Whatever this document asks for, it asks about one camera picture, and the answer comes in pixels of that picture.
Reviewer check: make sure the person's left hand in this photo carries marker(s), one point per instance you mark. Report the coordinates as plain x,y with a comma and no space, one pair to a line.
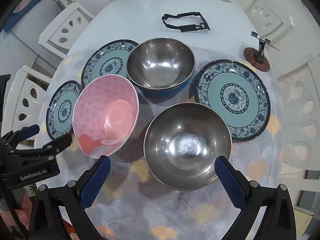
25,205

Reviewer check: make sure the black plastic frame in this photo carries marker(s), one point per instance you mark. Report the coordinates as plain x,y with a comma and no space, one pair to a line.
190,27

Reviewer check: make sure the blue cloth cover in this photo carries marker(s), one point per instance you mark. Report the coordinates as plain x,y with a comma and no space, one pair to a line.
22,20

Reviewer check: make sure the steel bowl blue outside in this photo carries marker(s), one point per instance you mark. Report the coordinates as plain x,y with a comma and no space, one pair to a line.
160,65

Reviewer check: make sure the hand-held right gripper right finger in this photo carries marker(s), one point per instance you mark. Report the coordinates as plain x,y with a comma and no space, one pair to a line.
230,185

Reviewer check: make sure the dark grey plate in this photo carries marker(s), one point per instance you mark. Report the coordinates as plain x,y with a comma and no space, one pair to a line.
232,97

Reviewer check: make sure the blue floral ceramic plate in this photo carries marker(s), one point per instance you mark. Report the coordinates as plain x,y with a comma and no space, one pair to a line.
107,62
61,110

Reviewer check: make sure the white appliance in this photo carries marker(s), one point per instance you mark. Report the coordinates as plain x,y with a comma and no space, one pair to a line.
25,42

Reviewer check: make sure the steel bowl red outside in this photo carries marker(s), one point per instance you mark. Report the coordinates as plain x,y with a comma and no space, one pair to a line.
187,145

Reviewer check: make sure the white plastic chair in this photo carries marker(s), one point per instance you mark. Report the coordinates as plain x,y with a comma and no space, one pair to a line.
50,37
283,120
13,92
252,10

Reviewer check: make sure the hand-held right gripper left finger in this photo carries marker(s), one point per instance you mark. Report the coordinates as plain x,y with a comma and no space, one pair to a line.
96,182

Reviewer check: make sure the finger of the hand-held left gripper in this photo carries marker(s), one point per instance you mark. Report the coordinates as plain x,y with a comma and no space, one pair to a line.
62,141
28,131

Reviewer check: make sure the phone stand wooden base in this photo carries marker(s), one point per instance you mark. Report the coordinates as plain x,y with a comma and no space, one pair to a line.
257,61

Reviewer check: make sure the pink patterned bowl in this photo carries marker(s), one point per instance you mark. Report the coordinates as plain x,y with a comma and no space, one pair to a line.
107,115

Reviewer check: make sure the fan patterned table mat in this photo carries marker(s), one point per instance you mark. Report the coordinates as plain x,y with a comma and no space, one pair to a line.
140,200

